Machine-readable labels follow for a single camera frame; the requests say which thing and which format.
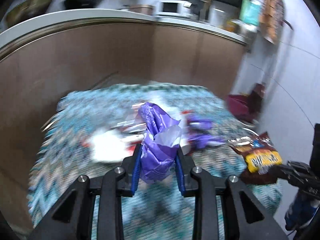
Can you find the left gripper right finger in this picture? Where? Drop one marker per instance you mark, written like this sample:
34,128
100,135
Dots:
186,172

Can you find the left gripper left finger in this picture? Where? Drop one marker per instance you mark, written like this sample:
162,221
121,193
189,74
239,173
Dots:
128,180

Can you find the purple plastic bag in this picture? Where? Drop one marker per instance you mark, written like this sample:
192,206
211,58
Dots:
160,144

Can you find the brown yellow snack bag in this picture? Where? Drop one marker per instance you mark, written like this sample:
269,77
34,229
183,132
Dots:
259,155

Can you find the brown kitchen cabinets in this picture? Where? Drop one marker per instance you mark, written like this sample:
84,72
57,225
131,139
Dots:
41,66

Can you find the purple wrapper on cloth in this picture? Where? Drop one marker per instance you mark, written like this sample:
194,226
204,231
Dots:
199,135

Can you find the zigzag patterned table cloth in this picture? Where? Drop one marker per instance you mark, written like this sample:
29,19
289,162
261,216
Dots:
157,210

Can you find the maroon dustpan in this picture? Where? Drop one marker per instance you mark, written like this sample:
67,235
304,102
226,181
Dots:
246,108

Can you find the copper cooking pot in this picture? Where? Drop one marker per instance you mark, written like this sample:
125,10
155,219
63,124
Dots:
145,9

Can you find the white microwave oven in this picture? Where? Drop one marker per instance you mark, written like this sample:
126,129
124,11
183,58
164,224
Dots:
173,8

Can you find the teal plastic bag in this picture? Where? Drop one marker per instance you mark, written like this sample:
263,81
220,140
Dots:
250,11

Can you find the black wok pan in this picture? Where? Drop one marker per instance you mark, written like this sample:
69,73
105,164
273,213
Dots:
81,4

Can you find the patterned hanging apron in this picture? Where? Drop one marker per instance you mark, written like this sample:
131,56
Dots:
271,19

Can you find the brass coloured wok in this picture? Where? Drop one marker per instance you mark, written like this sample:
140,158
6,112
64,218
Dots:
26,10

